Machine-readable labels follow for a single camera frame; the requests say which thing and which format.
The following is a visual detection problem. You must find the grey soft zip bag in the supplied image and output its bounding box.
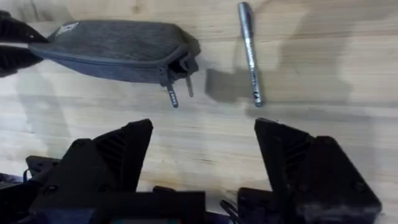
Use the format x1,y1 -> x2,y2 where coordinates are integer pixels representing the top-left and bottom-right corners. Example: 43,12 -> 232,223
29,19 -> 201,109

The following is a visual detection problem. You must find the silver pen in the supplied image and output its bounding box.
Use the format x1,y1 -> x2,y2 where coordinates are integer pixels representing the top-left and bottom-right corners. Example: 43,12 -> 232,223
237,1 -> 264,108

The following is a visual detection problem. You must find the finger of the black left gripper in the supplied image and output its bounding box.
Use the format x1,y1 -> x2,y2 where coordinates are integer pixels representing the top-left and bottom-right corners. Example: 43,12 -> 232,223
0,10 -> 49,45
0,46 -> 44,78

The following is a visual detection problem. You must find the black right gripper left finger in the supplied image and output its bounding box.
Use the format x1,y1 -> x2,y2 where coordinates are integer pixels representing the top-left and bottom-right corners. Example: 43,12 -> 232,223
29,118 -> 154,217

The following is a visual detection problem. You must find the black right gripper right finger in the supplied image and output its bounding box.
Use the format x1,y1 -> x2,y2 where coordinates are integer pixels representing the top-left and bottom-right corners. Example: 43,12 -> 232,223
254,118 -> 383,224

